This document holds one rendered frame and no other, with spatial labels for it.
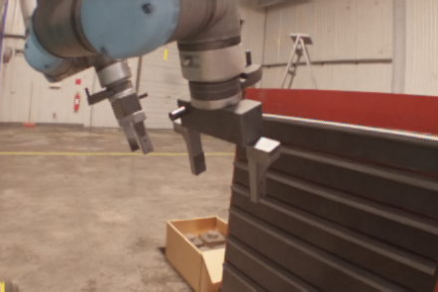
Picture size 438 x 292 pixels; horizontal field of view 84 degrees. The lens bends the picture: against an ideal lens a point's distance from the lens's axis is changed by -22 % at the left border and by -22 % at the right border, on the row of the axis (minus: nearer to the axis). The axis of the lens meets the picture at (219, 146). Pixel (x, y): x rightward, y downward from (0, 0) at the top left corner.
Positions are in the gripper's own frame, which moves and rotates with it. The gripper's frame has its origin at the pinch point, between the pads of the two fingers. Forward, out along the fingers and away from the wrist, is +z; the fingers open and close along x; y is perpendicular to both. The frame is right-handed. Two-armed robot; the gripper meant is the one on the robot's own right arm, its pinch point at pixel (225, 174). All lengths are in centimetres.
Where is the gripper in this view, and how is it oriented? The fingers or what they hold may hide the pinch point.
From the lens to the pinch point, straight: 51.1
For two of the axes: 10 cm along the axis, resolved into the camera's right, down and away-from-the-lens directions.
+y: -6.7, 4.2, -6.1
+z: 1.1, 8.7, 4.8
